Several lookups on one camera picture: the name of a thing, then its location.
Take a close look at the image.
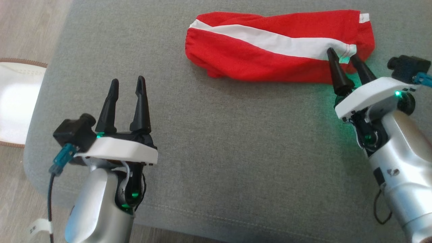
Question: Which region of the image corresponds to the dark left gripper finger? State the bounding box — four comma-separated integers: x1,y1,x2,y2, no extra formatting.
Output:
130,76,152,133
95,79,119,133

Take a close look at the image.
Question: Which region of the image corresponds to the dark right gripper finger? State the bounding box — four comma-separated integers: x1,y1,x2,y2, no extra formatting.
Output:
326,47,356,97
349,54,377,85

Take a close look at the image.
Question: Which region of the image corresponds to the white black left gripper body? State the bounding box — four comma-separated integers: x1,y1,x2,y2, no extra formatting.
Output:
75,131,159,166

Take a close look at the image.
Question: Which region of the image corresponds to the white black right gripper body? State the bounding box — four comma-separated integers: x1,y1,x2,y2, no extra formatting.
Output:
334,77,421,120

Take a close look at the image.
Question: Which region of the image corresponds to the red garment with white stripe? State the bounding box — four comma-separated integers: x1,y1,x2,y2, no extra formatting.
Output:
185,9,376,84

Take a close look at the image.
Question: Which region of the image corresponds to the white round rug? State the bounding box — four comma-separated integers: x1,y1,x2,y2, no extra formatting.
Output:
0,57,48,149

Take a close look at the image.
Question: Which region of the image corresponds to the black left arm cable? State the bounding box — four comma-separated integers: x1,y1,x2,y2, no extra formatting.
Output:
47,143,79,243

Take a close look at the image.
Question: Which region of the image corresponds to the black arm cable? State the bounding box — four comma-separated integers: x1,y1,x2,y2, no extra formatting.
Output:
47,143,79,243
373,188,394,225

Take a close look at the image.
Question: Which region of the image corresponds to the white cable label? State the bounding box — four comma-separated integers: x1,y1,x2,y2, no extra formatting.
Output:
28,218,54,237

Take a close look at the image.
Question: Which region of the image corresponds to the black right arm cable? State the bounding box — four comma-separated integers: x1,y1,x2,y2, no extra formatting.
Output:
373,188,394,225

